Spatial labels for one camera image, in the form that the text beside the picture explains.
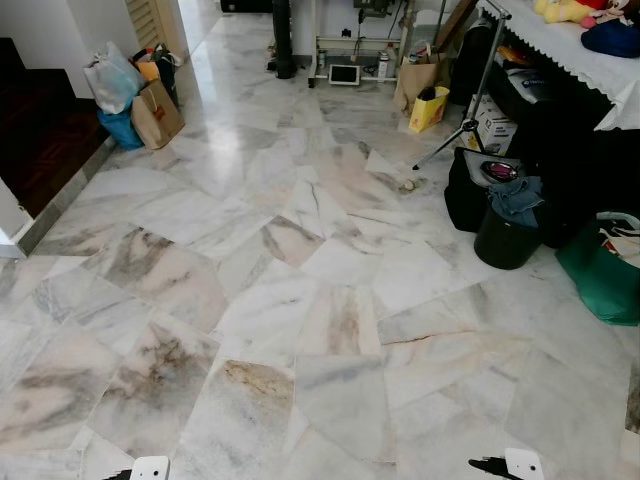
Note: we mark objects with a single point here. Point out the blue bag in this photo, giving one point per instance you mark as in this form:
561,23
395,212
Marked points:
122,131

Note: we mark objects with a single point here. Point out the green bag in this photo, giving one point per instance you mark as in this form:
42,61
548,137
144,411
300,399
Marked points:
605,280

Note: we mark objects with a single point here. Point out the yellow bag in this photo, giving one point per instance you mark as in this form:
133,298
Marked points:
428,110

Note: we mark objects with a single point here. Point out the blue denim cloth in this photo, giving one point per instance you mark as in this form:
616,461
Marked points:
517,200

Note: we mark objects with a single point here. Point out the dark blue cushion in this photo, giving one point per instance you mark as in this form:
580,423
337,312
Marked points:
612,40

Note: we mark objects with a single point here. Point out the black bucket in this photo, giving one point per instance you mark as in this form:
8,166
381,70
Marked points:
505,245

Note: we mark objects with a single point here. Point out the white plastic bag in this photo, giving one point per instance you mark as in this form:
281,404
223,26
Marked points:
112,80

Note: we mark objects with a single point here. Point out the silver tripod stand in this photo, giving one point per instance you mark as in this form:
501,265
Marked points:
484,72

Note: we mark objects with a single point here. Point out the red plush toy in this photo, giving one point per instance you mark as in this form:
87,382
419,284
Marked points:
603,5

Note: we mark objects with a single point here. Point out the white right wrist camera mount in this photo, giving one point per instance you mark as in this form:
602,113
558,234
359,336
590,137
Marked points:
524,464

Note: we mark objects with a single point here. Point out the black post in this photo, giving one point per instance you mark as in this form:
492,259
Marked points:
283,40

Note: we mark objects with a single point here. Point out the small beige ball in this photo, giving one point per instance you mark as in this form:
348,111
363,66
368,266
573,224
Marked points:
408,185

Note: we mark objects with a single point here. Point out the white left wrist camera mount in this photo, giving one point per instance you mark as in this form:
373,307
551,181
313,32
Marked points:
150,468

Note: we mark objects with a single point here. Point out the wooden louvre door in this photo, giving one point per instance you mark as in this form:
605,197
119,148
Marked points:
150,20

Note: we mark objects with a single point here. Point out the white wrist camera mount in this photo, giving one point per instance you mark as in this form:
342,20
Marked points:
150,468
524,464

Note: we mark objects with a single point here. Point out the white cardboard box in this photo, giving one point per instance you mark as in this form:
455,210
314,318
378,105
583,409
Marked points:
495,130

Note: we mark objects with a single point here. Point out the black and orange bag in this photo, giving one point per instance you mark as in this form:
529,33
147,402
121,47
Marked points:
168,80

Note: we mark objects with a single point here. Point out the table with white cloth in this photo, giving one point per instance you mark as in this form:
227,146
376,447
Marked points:
580,55

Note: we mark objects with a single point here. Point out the black open bag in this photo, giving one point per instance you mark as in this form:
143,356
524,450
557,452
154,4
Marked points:
463,195

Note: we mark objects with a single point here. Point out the yellow plush toy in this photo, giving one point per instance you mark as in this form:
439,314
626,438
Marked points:
563,10

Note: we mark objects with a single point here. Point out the white metal rack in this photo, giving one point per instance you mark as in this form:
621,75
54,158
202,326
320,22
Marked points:
350,41

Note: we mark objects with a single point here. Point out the tall brown paper bag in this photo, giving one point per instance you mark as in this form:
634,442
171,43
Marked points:
415,82

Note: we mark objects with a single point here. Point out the white framed tablet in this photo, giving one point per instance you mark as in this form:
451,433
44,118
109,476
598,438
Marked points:
344,74

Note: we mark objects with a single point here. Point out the white bottle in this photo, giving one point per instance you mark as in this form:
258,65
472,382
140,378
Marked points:
383,63

